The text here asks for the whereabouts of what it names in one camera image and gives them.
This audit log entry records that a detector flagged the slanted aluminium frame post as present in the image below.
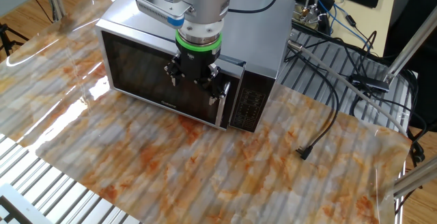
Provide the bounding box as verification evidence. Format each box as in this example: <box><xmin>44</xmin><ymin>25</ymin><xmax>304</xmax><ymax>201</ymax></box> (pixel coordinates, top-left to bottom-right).
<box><xmin>384</xmin><ymin>5</ymin><xmax>437</xmax><ymax>83</ymax></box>

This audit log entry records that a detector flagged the black tripod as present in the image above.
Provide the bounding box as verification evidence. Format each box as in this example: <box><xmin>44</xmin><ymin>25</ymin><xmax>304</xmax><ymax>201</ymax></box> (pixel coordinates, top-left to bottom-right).
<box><xmin>0</xmin><ymin>22</ymin><xmax>30</xmax><ymax>57</ymax></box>

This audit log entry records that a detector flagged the black cable with inline adapter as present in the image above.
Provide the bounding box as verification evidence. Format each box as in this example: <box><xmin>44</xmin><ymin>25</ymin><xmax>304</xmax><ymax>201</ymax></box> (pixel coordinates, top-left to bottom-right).
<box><xmin>343</xmin><ymin>12</ymin><xmax>378</xmax><ymax>53</ymax></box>

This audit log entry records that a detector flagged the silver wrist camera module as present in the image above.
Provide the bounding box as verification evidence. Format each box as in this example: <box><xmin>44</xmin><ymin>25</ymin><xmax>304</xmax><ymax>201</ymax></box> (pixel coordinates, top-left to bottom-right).
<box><xmin>129</xmin><ymin>0</ymin><xmax>195</xmax><ymax>27</ymax></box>

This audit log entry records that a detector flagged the silver microwave oven body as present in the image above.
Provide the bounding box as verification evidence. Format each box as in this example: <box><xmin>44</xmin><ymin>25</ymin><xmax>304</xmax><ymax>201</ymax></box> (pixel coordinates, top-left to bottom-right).
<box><xmin>95</xmin><ymin>0</ymin><xmax>296</xmax><ymax>133</ymax></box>

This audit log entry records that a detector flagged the blue cable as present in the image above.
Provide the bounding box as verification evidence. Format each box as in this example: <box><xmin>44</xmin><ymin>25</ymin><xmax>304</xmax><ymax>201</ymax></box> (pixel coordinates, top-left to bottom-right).
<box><xmin>319</xmin><ymin>0</ymin><xmax>371</xmax><ymax>46</ymax></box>

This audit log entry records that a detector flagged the black cable with angled plug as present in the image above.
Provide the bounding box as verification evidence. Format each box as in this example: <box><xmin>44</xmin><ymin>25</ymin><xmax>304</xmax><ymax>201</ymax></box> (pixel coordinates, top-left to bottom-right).
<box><xmin>295</xmin><ymin>46</ymin><xmax>341</xmax><ymax>160</ymax></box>

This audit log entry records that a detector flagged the aluminium frame bar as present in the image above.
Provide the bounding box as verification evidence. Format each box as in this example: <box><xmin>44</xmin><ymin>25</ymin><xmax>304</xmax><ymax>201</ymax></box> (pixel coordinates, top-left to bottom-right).
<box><xmin>392</xmin><ymin>155</ymin><xmax>437</xmax><ymax>199</ymax></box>

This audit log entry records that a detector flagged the beige desk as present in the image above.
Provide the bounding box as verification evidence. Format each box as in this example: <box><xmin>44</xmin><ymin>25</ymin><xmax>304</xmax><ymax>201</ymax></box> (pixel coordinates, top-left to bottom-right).
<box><xmin>327</xmin><ymin>0</ymin><xmax>399</xmax><ymax>57</ymax></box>

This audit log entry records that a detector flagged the white calibration marker board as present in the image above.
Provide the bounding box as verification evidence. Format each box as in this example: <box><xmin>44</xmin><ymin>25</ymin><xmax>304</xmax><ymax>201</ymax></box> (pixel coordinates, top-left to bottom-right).
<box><xmin>0</xmin><ymin>182</ymin><xmax>52</xmax><ymax>224</ymax></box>

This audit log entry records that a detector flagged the marble pattern table mat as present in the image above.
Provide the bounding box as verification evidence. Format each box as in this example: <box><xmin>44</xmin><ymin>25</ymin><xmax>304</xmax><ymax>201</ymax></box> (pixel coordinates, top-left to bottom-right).
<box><xmin>0</xmin><ymin>0</ymin><xmax>412</xmax><ymax>224</ymax></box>

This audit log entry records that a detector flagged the black glass microwave door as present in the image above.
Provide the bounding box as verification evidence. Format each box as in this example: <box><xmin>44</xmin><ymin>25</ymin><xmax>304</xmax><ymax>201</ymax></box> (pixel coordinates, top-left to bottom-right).
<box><xmin>95</xmin><ymin>25</ymin><xmax>246</xmax><ymax>131</ymax></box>

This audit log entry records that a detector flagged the metal clamp stand brass fitting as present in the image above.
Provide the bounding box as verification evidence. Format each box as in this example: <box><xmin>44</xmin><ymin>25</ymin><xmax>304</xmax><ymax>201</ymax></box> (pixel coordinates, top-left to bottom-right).
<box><xmin>292</xmin><ymin>0</ymin><xmax>330</xmax><ymax>25</ymax></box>

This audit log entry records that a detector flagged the black usb hub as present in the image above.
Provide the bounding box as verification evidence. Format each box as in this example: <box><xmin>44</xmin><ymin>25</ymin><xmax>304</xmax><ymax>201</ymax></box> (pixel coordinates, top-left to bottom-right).
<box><xmin>350</xmin><ymin>74</ymin><xmax>391</xmax><ymax>93</ymax></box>

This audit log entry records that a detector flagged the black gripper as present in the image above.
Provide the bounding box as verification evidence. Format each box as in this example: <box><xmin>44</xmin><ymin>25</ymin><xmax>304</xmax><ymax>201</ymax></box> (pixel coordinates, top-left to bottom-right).
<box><xmin>163</xmin><ymin>44</ymin><xmax>225</xmax><ymax>106</ymax></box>

